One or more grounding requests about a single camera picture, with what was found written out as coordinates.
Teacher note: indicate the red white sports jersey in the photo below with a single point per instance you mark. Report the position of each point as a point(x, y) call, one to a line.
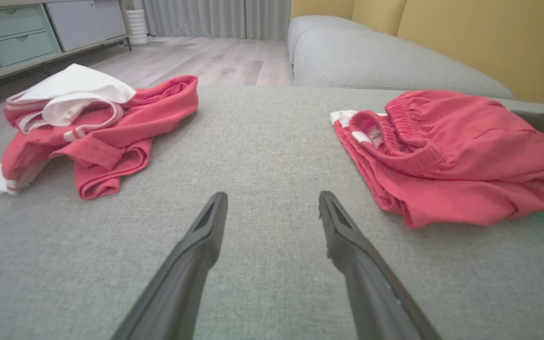
point(111, 141)

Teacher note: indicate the red elastic waist shorts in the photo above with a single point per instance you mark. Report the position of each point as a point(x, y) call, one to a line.
point(465, 165)

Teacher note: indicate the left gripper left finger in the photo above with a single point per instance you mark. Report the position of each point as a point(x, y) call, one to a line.
point(182, 278)

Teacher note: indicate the grey pleated curtain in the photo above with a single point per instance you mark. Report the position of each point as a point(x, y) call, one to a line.
point(215, 19)

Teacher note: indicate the large grey sofa seat cushion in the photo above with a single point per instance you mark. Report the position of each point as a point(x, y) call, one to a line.
point(262, 156)

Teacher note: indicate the pale green cabinet drawer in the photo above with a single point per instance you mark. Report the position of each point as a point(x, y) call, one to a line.
point(24, 47)
point(12, 21)

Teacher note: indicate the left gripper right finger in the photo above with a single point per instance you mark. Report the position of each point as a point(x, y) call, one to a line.
point(371, 293)

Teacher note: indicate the white ribbed floor vase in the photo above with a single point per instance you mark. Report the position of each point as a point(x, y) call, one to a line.
point(138, 28)

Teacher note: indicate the grey cabinet door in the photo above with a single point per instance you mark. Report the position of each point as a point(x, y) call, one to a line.
point(85, 23)

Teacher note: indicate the grey stitched sofa cushion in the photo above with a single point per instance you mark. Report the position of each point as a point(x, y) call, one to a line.
point(314, 26)
point(371, 61)

